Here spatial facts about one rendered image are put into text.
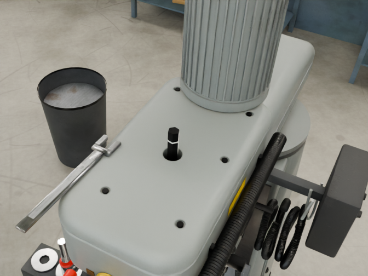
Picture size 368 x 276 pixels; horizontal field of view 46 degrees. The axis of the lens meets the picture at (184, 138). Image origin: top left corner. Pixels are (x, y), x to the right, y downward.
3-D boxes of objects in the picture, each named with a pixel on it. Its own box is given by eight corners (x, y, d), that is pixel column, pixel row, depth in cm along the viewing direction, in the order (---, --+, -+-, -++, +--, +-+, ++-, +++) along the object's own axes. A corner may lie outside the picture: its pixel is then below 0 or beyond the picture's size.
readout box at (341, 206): (338, 262, 110) (366, 211, 96) (303, 247, 113) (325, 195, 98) (353, 206, 123) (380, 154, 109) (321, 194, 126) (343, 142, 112)
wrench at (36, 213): (29, 237, 68) (28, 234, 67) (10, 226, 69) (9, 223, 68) (121, 144, 84) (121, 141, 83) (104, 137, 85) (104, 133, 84)
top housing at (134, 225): (177, 325, 75) (181, 278, 64) (54, 260, 83) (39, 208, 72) (266, 155, 106) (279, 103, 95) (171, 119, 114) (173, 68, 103)
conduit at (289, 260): (282, 285, 123) (300, 243, 109) (230, 260, 128) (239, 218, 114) (300, 236, 135) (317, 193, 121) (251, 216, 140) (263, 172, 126)
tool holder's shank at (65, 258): (59, 259, 145) (54, 241, 138) (67, 254, 147) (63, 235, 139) (64, 266, 144) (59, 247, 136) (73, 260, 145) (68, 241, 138)
